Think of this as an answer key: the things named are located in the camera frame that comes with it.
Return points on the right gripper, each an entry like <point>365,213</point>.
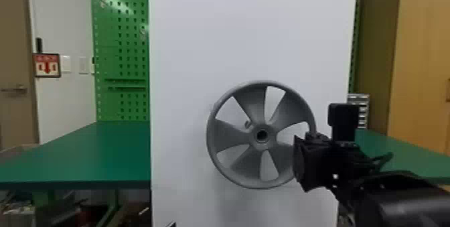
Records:
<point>346,161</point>

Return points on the grey wheel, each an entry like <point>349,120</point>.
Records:
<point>253,102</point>

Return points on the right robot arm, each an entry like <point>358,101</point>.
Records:
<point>404,203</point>

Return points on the white panel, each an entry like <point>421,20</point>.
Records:
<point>211,28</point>

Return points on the white drawer cabinet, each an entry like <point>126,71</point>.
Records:
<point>362,110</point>

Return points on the wooden cupboard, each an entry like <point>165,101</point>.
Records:
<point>422,63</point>

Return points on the brown door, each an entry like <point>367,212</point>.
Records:
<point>16,45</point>

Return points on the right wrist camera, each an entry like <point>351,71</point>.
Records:
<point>343,120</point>

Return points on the white wall switch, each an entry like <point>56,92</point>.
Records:
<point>83,65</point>
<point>65,64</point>

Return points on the red wall sign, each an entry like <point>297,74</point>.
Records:
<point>46,65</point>

